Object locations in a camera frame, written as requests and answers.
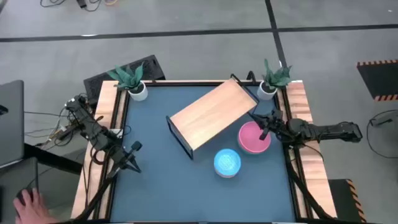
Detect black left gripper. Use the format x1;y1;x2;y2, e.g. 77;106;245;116
106;141;143;180

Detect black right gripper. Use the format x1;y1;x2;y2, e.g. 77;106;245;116
248;109;285;141

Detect pink plain bowl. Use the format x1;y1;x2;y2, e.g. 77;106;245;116
238;121;272;155

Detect orange patterned bowl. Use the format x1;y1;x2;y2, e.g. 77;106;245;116
213;148;242;177

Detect white round plant pot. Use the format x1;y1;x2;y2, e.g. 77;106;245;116
127;81;149;102
256;80;279;101

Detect green artificial plant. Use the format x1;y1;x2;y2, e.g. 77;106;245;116
107;62;146;91
262;58;293;91

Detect black hazard-striped floor mat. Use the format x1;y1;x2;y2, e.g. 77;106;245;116
356;59;398;102
328;179;368;223

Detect person's hand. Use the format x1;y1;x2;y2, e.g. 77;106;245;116
12;188;60;224

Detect black computer mouse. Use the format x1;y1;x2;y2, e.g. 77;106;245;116
15;187;35;207

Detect grey laptop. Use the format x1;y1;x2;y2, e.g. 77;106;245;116
0;80;25;167

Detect wooden shelf with black frame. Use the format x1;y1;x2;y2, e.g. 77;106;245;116
165;73;259;161

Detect black frame strut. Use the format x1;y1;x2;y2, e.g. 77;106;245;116
74;172;118;222
284;147;332;221

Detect black cable bundle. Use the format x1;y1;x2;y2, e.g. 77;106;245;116
24;93;94;147

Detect black table frame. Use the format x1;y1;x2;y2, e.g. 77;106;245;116
93;79;315;224

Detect black looped floor cable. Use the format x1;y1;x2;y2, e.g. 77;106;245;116
366;108;398;160

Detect black floor cables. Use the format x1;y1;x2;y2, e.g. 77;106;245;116
39;0;119;12

